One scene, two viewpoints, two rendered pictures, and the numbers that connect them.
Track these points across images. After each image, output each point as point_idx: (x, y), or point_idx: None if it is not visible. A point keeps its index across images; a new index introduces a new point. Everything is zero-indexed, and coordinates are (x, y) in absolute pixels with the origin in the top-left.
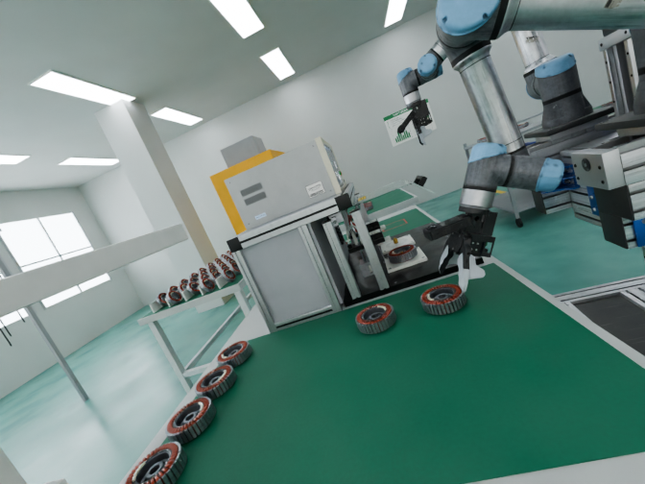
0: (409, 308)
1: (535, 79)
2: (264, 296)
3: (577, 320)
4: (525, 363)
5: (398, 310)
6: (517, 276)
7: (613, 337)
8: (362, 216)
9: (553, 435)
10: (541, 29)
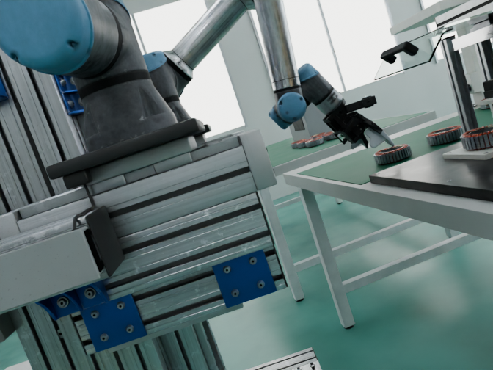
0: (425, 150)
1: (108, 6)
2: None
3: (316, 178)
4: (342, 164)
5: (436, 147)
6: (340, 183)
7: (307, 178)
8: (442, 49)
9: (337, 160)
10: (233, 25)
